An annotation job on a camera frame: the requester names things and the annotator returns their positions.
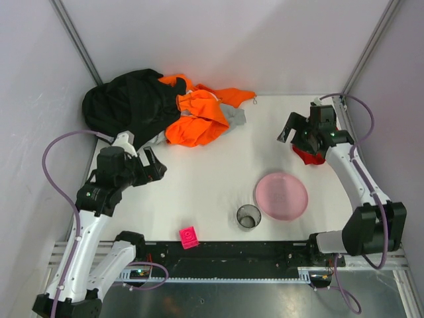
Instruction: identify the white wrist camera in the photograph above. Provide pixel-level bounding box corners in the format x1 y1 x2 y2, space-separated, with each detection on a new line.
310 97 322 106
112 131 138 157

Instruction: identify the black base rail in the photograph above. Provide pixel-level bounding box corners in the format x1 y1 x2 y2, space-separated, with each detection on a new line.
135 240 335 275

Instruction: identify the right aluminium frame post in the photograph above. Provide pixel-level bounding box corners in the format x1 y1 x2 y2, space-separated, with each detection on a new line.
342 0 404 93

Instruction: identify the white cable duct strip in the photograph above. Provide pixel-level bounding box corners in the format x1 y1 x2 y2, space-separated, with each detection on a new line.
115 267 332 288

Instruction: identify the magenta cube block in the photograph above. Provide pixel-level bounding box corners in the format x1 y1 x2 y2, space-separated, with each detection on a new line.
179 227 199 250

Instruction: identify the grey cloth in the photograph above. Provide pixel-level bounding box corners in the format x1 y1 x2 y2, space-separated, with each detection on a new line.
145 103 248 145

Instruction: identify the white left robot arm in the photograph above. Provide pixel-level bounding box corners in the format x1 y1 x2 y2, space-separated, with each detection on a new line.
32 146 167 317

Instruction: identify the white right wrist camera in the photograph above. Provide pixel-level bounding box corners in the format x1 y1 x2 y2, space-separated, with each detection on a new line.
310 97 322 106

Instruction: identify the red cloth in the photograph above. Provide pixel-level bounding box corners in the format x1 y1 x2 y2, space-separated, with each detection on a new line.
291 144 325 166

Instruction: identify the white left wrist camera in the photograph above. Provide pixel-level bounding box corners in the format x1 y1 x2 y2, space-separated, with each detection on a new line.
112 131 138 157

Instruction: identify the left aluminium frame post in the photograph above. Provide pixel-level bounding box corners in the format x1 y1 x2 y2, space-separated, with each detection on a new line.
48 0 103 85

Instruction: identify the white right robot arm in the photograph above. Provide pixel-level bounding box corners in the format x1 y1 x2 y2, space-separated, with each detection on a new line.
278 105 407 258

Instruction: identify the black cloth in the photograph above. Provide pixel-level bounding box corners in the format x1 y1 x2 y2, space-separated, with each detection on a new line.
81 69 187 149

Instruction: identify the orange zip jacket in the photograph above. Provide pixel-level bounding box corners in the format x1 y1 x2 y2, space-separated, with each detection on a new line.
159 74 256 148

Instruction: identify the pink plate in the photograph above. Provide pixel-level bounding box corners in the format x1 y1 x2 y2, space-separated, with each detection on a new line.
254 172 309 221

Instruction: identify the aluminium frame post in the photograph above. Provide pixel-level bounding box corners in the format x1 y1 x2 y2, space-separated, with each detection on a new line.
48 0 103 85
342 0 404 93

